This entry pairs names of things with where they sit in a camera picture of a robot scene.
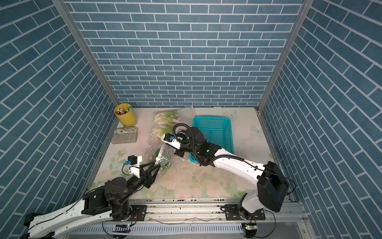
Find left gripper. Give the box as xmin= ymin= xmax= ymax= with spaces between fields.
xmin=116 ymin=162 xmax=161 ymax=205

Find chinese cabbage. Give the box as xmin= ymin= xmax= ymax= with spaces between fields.
xmin=154 ymin=111 xmax=182 ymax=125
xmin=151 ymin=126 xmax=172 ymax=140
xmin=151 ymin=148 xmax=171 ymax=171

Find zip-top bag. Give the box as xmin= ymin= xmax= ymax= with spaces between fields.
xmin=143 ymin=142 xmax=190 ymax=175
xmin=147 ymin=124 xmax=175 ymax=145
xmin=154 ymin=106 xmax=195 ymax=126

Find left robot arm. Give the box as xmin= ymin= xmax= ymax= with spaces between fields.
xmin=21 ymin=162 xmax=160 ymax=239

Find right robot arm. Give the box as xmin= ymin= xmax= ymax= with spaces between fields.
xmin=169 ymin=123 xmax=289 ymax=217

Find teal plastic basket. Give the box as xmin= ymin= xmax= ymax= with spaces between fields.
xmin=192 ymin=116 xmax=234 ymax=155

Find grey rectangular box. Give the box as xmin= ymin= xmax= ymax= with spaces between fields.
xmin=111 ymin=132 xmax=138 ymax=144

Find yellow pen cup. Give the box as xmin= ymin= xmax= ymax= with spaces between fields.
xmin=114 ymin=104 xmax=137 ymax=126

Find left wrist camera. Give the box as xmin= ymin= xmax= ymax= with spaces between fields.
xmin=124 ymin=155 xmax=143 ymax=167

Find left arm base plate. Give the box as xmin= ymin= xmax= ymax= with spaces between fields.
xmin=113 ymin=205 xmax=148 ymax=223

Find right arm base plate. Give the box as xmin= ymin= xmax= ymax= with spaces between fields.
xmin=220 ymin=204 xmax=266 ymax=221

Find white vented cable duct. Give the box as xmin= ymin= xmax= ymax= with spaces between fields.
xmin=70 ymin=223 xmax=244 ymax=236

